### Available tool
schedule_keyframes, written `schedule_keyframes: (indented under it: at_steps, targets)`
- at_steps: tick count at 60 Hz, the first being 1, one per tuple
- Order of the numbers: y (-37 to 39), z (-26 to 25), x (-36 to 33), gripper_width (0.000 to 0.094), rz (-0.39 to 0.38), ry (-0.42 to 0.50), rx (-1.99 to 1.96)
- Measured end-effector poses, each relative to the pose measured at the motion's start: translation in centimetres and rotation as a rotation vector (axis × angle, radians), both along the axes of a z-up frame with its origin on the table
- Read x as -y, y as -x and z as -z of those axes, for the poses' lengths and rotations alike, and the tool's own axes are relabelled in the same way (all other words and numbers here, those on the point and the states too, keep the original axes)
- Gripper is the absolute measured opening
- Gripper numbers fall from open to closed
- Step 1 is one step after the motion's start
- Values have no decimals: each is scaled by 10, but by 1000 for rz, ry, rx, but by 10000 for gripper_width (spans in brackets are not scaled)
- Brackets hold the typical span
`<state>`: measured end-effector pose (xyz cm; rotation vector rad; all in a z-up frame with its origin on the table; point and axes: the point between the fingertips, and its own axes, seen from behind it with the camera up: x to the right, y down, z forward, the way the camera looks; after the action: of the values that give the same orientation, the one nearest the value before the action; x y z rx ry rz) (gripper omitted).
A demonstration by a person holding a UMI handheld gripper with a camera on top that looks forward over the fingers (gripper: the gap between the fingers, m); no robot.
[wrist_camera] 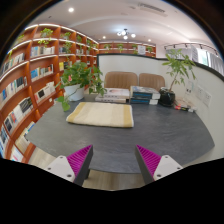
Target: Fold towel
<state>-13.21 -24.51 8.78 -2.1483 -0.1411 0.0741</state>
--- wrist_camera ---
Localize ceiling air vent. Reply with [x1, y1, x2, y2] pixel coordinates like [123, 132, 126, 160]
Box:
[137, 2, 168, 16]

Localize orange wooden bookshelf unit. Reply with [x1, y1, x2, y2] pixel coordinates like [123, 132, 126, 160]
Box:
[0, 23, 157, 164]

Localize small white framed sign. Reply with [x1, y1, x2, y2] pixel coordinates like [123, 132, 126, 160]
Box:
[137, 45, 147, 56]

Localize recessed ceiling lights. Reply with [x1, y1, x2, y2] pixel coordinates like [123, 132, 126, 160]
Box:
[67, 6, 148, 45]

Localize tall plant in black pot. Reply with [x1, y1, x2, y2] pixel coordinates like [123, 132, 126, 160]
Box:
[158, 48, 198, 108]

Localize white sheer curtains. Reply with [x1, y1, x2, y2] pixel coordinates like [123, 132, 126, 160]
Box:
[191, 44, 224, 76]

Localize multi-bulb ceiling lamp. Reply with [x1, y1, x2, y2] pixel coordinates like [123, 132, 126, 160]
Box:
[116, 28, 137, 41]

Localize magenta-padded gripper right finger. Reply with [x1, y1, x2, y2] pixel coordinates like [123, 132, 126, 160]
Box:
[134, 144, 184, 186]

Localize white book with face cover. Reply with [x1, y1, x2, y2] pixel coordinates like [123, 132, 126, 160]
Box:
[103, 87, 131, 100]

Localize black track light rail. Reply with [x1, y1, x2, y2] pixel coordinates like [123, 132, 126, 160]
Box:
[164, 42, 219, 55]

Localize grey book with blue spine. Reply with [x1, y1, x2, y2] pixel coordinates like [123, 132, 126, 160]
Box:
[129, 97, 160, 106]
[129, 85, 162, 101]

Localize cream and yellow striped towel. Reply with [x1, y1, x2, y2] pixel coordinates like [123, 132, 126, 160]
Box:
[65, 101, 135, 129]

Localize pothos plant in white pot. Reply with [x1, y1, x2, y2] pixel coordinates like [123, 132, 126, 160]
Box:
[54, 61, 108, 113]

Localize white wall socket plate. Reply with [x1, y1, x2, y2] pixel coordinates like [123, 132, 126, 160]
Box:
[196, 85, 205, 100]
[203, 91, 213, 107]

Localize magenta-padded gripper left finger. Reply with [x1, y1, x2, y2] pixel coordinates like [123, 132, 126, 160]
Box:
[44, 144, 95, 187]

